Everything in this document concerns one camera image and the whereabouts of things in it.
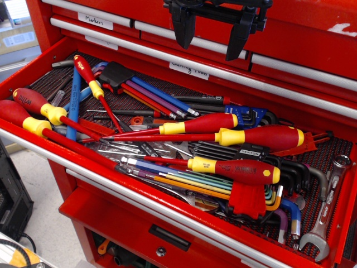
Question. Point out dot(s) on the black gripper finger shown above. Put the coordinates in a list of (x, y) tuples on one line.
[(239, 36), (183, 24)]

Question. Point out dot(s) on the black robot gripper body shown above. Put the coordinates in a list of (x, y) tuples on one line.
[(227, 11)]

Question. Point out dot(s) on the large red yellow screwdriver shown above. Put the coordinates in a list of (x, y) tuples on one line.
[(276, 137)]

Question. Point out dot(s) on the Cutting Tools label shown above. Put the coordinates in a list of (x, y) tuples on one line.
[(189, 71)]

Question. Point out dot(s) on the red tool chest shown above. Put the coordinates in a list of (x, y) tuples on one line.
[(302, 67)]

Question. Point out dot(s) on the black red precision screwdriver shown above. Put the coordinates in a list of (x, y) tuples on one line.
[(220, 100)]

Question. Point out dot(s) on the blue holder hex keys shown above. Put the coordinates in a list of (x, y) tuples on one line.
[(251, 117)]

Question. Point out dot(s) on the black holder colored hex keys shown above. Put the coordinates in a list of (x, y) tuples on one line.
[(118, 76)]

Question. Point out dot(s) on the Markers label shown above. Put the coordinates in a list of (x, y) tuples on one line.
[(93, 20)]

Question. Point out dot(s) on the red yellow screwdriver middle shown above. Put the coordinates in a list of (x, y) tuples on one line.
[(209, 123)]

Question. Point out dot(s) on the small red yellow screwdriver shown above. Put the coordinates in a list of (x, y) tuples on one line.
[(84, 69)]

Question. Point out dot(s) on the orange plastic key holder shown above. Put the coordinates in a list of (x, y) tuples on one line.
[(309, 144)]

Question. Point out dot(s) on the red yellow screwdriver front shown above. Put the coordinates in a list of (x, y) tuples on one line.
[(247, 171)]

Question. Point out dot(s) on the Tekton black hex key set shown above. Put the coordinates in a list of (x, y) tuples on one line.
[(295, 176)]

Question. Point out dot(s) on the silver combination wrench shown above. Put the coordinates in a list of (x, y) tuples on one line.
[(317, 236)]

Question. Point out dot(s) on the red holder colored hex keys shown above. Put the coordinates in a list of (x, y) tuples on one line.
[(252, 203)]

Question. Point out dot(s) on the red yellow Wiha screwdriver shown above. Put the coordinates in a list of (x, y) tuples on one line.
[(36, 103)]

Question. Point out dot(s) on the long red yellow screwdriver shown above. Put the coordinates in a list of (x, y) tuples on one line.
[(17, 115)]

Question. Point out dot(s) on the black equipment box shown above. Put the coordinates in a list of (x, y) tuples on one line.
[(16, 204)]

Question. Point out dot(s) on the blue handled tool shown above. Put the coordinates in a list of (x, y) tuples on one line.
[(74, 103)]

